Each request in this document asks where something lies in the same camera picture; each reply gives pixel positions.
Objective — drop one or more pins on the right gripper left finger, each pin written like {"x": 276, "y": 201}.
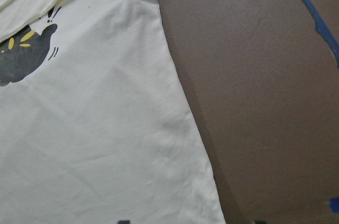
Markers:
{"x": 124, "y": 222}

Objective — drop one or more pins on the cream long-sleeve printed shirt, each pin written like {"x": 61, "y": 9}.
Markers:
{"x": 95, "y": 126}

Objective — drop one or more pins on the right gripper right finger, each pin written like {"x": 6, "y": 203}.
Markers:
{"x": 259, "y": 222}

